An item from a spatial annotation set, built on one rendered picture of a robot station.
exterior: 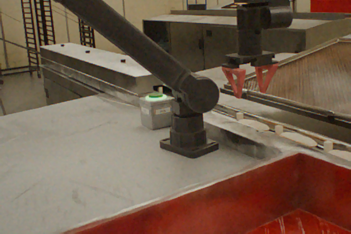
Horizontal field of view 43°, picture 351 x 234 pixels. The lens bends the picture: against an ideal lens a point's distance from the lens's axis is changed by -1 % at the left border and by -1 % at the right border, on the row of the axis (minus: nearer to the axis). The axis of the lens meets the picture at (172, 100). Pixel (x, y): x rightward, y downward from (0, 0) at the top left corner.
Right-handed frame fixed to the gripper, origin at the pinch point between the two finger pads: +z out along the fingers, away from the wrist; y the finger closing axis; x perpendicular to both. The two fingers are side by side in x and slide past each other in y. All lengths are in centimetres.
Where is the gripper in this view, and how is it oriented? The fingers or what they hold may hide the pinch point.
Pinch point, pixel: (250, 92)
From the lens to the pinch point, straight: 107.6
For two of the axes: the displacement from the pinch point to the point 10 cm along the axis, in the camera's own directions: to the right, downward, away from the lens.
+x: -5.0, -1.8, 8.5
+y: 8.6, -1.7, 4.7
